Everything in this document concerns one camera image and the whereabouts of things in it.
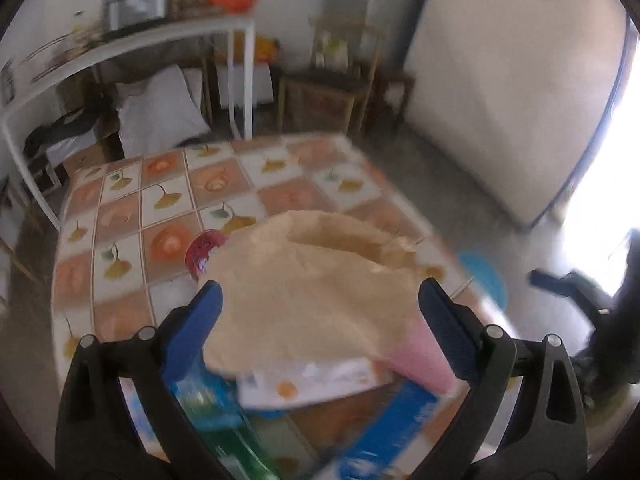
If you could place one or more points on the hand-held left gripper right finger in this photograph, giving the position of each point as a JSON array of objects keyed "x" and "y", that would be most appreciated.
[{"x": 445, "y": 330}]

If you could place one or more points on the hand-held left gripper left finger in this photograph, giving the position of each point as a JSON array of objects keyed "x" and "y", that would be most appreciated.
[{"x": 200, "y": 320}]

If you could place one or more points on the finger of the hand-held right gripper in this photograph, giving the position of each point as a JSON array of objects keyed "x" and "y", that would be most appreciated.
[{"x": 565, "y": 282}]

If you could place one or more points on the pink cloth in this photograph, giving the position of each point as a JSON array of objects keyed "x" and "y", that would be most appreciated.
[{"x": 420, "y": 360}]

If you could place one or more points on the red drink can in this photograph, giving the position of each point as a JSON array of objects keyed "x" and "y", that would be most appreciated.
[{"x": 200, "y": 252}]

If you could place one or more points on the blue plastic basket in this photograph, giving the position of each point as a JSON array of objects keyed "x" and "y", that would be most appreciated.
[{"x": 482, "y": 272}]

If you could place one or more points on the beige cloth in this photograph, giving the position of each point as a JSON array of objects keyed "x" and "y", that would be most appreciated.
[{"x": 300, "y": 300}]

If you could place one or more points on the blue cardboard box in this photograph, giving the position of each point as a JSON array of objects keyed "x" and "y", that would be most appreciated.
[{"x": 390, "y": 430}]

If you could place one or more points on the clear bottle with green label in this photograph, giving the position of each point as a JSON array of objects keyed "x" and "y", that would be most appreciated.
[{"x": 235, "y": 435}]

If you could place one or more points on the white printed packet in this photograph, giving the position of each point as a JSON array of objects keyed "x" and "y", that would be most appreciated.
[{"x": 310, "y": 380}]

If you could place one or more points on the printed ginkgo leaf tablecloth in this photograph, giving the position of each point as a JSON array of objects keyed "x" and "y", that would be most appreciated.
[{"x": 165, "y": 200}]

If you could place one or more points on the white mattress with blue edge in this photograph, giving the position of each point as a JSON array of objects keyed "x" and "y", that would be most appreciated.
[{"x": 510, "y": 85}]

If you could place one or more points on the black bag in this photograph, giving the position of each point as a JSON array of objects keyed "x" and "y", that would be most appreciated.
[{"x": 60, "y": 130}]

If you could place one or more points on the white low cabinet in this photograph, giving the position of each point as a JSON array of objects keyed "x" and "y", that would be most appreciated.
[{"x": 242, "y": 85}]

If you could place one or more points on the white printed sack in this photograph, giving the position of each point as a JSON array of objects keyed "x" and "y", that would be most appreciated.
[{"x": 320, "y": 105}]

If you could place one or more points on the dark wooden stool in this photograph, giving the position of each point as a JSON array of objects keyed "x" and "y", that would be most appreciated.
[{"x": 400, "y": 80}]

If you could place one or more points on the wooden chair with black seat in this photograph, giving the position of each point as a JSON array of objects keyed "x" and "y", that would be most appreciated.
[{"x": 320, "y": 80}]

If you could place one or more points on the yellow plastic bag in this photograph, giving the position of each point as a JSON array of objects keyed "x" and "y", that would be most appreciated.
[{"x": 265, "y": 47}]

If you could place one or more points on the white side table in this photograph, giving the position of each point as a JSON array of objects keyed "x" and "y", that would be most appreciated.
[{"x": 150, "y": 40}]

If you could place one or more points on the white and green packet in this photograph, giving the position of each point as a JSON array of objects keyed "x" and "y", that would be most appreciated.
[{"x": 332, "y": 50}]

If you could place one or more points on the silver rice cooker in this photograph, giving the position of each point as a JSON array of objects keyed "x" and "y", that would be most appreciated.
[{"x": 135, "y": 5}]

